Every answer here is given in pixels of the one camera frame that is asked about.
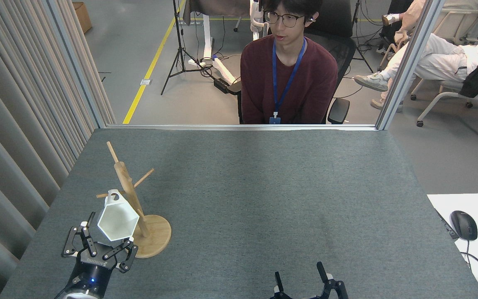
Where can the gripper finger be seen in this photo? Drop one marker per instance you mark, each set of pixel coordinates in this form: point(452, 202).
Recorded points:
point(278, 286)
point(333, 290)

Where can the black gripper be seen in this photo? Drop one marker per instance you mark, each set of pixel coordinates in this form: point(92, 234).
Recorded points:
point(91, 274)

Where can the white hexagonal cup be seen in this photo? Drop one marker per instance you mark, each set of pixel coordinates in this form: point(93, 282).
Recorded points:
point(116, 220)

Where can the wooden cup rack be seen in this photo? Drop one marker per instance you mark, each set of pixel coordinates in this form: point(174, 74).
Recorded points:
point(149, 238)

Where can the flat black bar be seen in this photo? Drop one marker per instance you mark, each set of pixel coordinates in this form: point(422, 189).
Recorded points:
point(447, 226)

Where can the black computer mouse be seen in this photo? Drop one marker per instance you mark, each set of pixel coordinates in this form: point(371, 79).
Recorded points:
point(464, 224)

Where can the white side table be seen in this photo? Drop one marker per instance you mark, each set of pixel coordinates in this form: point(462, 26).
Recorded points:
point(471, 203)

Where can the metal floor plate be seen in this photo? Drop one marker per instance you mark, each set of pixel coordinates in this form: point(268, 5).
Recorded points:
point(145, 82)

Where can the beige pleated curtain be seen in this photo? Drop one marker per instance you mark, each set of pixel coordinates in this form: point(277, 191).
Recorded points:
point(15, 104)

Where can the black tripod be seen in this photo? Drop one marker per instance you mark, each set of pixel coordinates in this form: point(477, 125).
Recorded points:
point(178, 33)
point(355, 25)

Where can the brown cardboard box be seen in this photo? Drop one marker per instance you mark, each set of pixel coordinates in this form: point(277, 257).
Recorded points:
point(83, 16)

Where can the white desk leg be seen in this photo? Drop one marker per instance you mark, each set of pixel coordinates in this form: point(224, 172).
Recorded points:
point(207, 37)

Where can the seated person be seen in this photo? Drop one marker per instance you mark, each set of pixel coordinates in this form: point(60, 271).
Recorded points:
point(405, 20)
point(442, 58)

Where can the white wheeled stand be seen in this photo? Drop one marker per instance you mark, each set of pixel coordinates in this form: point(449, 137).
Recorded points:
point(255, 20)

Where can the black-rimmed glasses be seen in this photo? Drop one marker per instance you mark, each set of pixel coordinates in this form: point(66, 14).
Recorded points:
point(282, 18)

